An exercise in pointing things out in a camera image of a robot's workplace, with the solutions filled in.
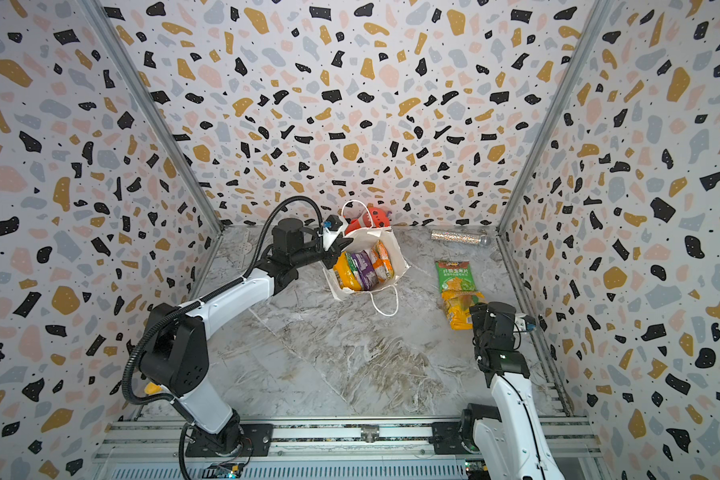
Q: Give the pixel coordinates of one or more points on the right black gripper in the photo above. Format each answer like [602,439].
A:
[488,316]

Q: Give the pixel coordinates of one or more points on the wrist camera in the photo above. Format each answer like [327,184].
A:
[525,323]
[333,228]

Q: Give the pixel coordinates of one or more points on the corner aluminium post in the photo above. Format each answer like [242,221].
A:
[592,27]
[121,30]

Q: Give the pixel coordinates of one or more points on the purple snack packet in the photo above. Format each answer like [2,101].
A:
[365,269]

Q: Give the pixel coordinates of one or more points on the green snack packet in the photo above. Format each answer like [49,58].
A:
[455,276]

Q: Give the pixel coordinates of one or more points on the right corner aluminium post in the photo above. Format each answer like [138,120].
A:
[592,27]

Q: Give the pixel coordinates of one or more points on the yellow plush toy red dress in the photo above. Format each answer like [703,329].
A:
[152,389]

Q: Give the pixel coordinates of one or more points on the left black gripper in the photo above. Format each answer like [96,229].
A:
[332,253]

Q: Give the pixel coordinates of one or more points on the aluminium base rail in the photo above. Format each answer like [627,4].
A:
[330,448]

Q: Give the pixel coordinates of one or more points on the clear glitter plastic bottle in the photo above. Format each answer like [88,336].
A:
[468,238]

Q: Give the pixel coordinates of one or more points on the orange snack stick packet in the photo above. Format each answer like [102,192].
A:
[381,262]

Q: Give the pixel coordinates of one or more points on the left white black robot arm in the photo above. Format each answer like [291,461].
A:
[173,352]

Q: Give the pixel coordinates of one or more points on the green circuit board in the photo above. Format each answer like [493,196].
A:
[224,471]

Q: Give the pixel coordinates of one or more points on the red shark plush toy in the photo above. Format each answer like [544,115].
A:
[372,217]

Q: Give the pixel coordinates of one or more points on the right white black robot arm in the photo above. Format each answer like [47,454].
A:
[508,433]

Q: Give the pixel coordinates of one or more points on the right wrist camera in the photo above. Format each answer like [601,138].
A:
[525,323]

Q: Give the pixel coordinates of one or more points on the yellow chips packet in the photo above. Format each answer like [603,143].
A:
[457,306]

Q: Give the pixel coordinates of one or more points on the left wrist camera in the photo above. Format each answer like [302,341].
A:
[333,228]

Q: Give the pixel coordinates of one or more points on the left corner aluminium post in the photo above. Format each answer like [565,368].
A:
[121,30]

